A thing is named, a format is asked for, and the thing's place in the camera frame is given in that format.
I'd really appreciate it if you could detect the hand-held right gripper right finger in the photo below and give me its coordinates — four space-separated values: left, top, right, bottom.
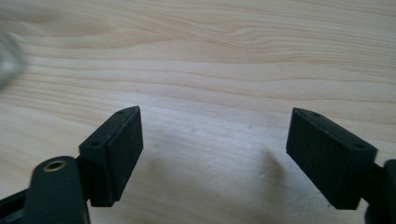
285 106 387 211

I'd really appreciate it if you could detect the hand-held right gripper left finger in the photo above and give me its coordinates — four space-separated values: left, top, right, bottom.
78 105 145 208

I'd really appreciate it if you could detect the blurred clear object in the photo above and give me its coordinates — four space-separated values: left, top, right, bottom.
0 29 27 91

